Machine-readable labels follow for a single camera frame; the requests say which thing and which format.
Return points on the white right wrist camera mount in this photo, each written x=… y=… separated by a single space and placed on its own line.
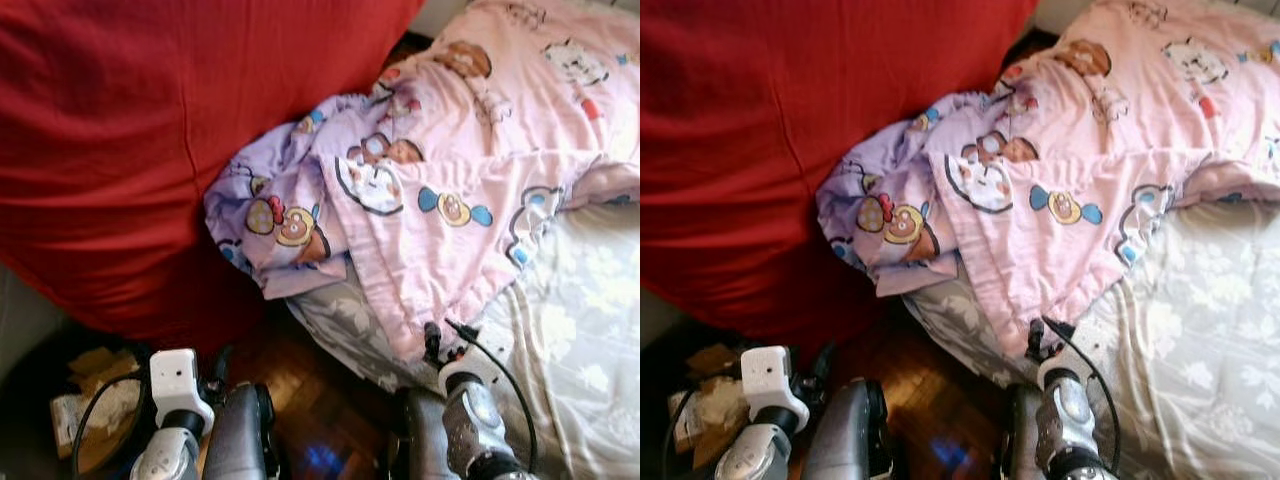
x=470 y=368
x=1065 y=362

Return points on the dark grey robot leg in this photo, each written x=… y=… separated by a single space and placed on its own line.
x=420 y=440
x=240 y=435
x=1022 y=440
x=845 y=435

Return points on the pink cartoon print quilt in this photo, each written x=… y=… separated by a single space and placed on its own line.
x=1090 y=150
x=480 y=150

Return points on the dark grey right robot leg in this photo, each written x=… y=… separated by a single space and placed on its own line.
x=420 y=440
x=1022 y=440

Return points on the dark grey left robot leg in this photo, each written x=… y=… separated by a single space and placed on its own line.
x=240 y=435
x=845 y=435

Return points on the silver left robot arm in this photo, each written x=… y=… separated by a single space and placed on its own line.
x=165 y=455
x=755 y=455

